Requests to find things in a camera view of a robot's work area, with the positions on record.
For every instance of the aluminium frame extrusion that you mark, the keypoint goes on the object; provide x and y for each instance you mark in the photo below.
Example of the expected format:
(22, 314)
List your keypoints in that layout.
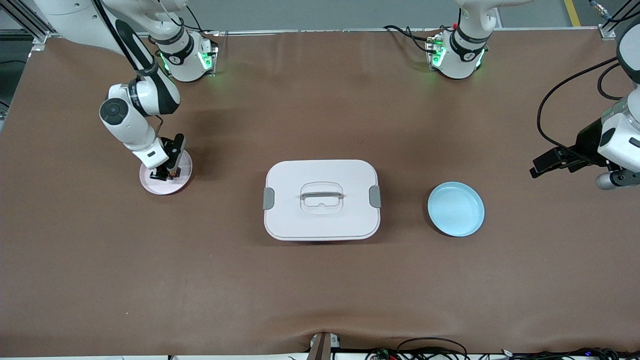
(607, 31)
(30, 27)

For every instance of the pink round plate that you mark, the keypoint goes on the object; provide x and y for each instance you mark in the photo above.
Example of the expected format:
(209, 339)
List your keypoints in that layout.
(165, 187)

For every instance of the blue round plate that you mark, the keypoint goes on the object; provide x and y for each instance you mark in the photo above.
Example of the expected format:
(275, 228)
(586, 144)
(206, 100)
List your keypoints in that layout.
(456, 210)

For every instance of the small circuit board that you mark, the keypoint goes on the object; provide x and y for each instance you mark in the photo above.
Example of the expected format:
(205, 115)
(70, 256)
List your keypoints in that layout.
(386, 355)

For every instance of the brown table mat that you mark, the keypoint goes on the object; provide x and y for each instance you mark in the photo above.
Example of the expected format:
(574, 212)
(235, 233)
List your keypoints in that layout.
(320, 290)

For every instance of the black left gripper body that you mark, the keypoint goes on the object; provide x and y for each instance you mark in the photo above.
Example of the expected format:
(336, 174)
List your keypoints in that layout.
(588, 141)

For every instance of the black orange switch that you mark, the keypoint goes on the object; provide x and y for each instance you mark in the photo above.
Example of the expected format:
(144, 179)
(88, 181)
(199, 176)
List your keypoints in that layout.
(172, 173)

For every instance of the grey box latch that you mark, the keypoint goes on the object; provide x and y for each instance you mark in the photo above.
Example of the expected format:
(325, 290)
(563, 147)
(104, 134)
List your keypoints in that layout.
(268, 198)
(375, 196)

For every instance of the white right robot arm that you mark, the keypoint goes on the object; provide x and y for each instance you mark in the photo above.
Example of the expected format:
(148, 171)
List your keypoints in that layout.
(125, 120)

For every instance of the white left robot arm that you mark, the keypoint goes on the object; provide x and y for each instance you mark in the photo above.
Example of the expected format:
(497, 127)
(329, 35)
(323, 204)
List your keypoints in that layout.
(617, 150)

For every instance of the white lidded storage box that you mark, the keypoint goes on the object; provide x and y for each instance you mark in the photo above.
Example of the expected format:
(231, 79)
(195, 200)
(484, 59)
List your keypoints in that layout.
(320, 220)

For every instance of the aluminium camera post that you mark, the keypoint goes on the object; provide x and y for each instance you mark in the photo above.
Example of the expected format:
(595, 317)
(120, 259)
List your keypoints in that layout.
(322, 347)

